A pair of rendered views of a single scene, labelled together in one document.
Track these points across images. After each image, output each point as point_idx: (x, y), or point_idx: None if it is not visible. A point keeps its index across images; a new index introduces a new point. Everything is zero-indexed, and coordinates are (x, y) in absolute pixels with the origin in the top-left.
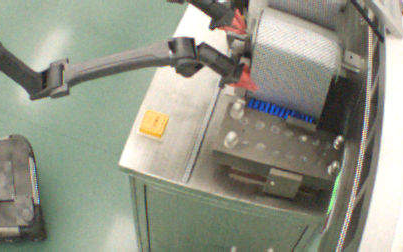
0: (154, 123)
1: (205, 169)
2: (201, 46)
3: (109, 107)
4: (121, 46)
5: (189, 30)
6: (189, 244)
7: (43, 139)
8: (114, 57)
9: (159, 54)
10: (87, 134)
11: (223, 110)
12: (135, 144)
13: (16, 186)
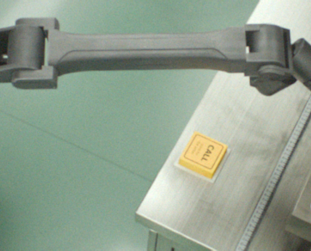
0: (204, 155)
1: (273, 238)
2: (298, 47)
3: (136, 104)
4: (162, 17)
5: (274, 13)
6: None
7: (9, 135)
8: (150, 40)
9: (229, 51)
10: (94, 138)
11: (310, 149)
12: (169, 183)
13: None
